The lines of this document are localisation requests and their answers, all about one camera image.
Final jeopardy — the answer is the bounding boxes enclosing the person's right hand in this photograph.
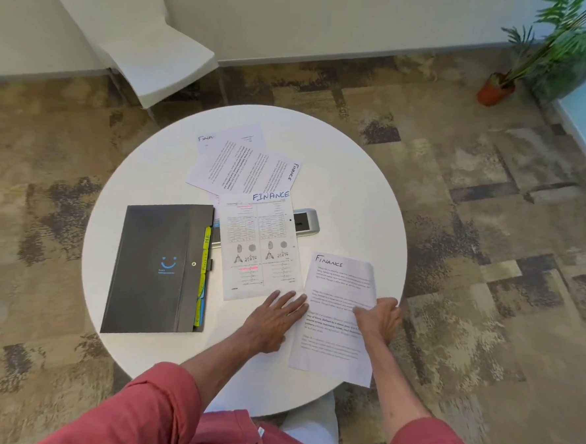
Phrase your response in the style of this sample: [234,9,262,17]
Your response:
[352,295,404,346]

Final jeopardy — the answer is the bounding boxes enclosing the person's left hand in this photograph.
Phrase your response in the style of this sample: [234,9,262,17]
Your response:
[241,288,311,358]

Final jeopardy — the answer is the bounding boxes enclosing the person's left forearm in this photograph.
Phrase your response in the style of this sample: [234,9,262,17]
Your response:
[179,322,273,412]

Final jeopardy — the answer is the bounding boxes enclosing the person's right forearm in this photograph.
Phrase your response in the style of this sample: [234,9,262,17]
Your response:
[356,333,437,444]

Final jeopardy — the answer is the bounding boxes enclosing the paper sheet with diagrams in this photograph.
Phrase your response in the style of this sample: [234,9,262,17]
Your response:
[212,185,309,306]

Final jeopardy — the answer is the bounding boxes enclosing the grey portable document scanner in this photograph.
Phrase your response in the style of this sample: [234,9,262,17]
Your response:
[211,202,322,255]

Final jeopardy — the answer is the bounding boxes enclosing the person's white trousers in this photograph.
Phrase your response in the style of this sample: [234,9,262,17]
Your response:
[278,391,343,444]

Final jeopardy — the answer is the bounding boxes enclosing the black expanding file folder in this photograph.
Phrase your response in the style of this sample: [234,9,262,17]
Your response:
[99,198,217,341]

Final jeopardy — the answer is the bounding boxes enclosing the white text paper sheet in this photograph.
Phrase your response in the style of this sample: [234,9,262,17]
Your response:
[209,148,304,204]
[185,120,268,197]

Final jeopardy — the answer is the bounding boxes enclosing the person's red shirt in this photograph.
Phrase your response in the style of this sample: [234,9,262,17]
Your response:
[36,355,498,444]

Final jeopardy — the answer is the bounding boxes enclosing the terracotta plant pot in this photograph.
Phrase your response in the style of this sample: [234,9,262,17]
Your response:
[476,71,517,109]

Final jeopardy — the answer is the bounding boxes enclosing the white chair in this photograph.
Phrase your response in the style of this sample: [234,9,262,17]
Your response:
[29,0,223,115]

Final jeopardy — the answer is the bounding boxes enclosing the green potted plant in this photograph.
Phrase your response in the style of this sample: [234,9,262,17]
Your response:
[496,0,586,106]

